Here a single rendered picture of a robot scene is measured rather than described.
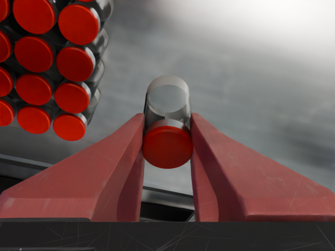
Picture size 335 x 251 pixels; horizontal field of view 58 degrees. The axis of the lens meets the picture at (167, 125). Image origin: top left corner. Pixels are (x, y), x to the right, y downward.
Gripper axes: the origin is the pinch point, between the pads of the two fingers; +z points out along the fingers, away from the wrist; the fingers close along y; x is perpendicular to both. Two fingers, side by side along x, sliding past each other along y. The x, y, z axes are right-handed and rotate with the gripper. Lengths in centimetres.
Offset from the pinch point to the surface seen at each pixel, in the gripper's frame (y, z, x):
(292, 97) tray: -9.4, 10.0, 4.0
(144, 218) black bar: 2.2, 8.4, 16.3
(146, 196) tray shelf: 2.1, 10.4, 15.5
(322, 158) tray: -13.5, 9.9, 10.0
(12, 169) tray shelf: 14.4, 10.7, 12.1
